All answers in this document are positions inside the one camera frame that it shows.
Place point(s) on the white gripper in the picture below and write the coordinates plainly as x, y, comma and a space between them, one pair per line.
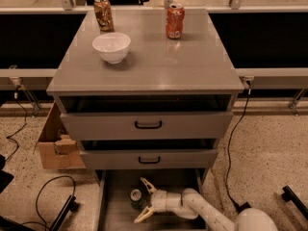
159, 199

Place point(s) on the green soda can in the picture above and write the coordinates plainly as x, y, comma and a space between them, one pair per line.
136, 198

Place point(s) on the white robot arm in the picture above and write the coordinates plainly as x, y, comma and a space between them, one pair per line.
190, 204

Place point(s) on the bottom grey drawer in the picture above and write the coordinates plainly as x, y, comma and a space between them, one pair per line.
117, 214

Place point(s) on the grey drawer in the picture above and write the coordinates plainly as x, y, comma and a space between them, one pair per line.
148, 154
151, 117
117, 214

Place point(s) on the middle grey drawer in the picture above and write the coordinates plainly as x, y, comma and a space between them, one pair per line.
148, 154

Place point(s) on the top grey drawer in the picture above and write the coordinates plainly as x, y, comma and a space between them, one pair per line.
151, 117

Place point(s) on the grey drawer cabinet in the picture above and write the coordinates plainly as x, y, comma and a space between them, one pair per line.
155, 65

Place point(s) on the orange soda can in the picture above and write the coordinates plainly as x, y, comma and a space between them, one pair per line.
175, 21

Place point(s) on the brown soda can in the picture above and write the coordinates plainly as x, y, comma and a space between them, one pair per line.
103, 13

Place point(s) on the black chair base leg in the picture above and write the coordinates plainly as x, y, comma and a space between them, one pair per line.
70, 206

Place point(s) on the black power adapter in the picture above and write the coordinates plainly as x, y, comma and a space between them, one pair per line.
243, 207

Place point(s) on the cardboard box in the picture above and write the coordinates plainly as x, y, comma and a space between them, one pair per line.
56, 149

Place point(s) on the black bar right floor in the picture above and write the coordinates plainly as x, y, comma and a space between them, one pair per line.
289, 195

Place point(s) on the white bowl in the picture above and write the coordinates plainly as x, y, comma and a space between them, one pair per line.
112, 47

